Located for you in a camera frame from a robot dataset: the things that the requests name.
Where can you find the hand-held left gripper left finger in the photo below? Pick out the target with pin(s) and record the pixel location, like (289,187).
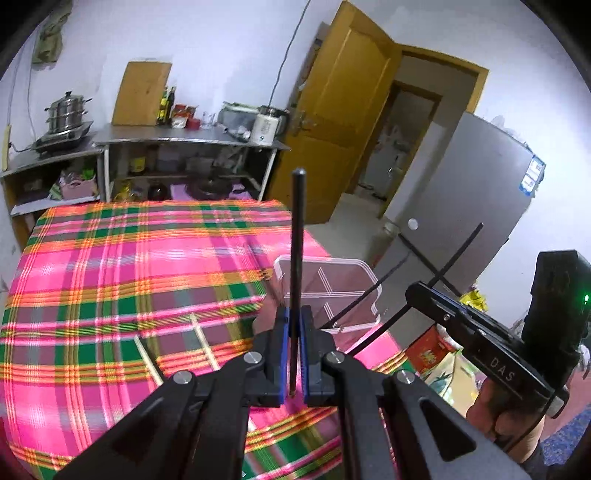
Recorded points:
(285,350)

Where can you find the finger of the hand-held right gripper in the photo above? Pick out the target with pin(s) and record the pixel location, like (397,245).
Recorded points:
(434,304)
(501,328)

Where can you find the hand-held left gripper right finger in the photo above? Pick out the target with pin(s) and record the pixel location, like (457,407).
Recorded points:
(304,369)

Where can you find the black chopstick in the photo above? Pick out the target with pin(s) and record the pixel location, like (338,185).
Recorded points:
(362,295)
(456,249)
(298,254)

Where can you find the light wooden chopstick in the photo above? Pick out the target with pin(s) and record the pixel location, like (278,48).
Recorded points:
(205,342)
(147,361)

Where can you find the pink utensil basket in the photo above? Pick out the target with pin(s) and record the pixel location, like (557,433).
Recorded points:
(341,277)

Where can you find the person's right hand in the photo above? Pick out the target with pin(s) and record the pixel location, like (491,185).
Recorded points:
(498,420)

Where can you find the yellow snack bag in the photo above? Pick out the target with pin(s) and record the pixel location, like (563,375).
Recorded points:
(473,300)

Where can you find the red box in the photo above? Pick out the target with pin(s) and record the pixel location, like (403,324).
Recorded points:
(427,348)

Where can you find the printed cardboard box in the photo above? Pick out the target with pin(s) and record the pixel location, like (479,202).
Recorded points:
(450,378)

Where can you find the round white magnet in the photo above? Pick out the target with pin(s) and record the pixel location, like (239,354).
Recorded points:
(412,224)

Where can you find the blue patterned cloth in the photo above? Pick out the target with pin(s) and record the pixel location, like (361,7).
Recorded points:
(570,447)

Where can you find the silver refrigerator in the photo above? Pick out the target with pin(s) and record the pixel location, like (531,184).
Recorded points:
(471,175)

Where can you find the dark wok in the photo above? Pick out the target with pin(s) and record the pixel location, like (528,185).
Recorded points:
(210,187)

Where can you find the pink green plaid tablecloth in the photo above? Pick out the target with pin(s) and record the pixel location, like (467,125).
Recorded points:
(115,277)

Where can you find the yellow wooden door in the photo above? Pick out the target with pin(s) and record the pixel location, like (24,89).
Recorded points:
(332,115)

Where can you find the white electric kettle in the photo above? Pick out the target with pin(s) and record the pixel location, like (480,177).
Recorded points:
(264,129)

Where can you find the grey dish container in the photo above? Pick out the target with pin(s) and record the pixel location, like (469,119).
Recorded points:
(235,120)

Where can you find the yellow container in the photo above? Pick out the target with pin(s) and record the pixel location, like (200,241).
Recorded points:
(137,166)

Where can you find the steel kitchen table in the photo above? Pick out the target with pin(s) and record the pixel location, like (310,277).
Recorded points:
(184,136)

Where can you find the clear drinking glass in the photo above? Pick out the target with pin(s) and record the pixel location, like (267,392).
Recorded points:
(208,121)

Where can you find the red cup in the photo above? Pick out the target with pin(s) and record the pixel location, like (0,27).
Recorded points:
(194,123)

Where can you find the red lidded labelled jar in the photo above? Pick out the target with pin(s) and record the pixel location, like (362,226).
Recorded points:
(180,119)

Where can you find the small red jar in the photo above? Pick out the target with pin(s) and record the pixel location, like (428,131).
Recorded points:
(191,113)

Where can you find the small pink basket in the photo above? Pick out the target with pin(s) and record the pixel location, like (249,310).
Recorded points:
(78,190)

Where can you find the wooden cutting board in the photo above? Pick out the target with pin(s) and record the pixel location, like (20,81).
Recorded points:
(141,94)

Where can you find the low wooden cabinet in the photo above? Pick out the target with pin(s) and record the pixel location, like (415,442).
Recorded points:
(46,162)

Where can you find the black induction cooker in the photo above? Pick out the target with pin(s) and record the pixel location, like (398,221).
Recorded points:
(60,141)

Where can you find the steel steamer pot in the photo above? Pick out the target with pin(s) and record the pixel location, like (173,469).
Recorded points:
(67,115)

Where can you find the yellowed power strip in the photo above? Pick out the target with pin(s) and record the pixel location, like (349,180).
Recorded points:
(6,147)

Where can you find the green tied curtain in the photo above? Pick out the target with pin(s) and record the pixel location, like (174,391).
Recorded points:
(51,41)

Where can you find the yellow door frame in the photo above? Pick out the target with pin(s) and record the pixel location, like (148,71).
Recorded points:
(443,57)

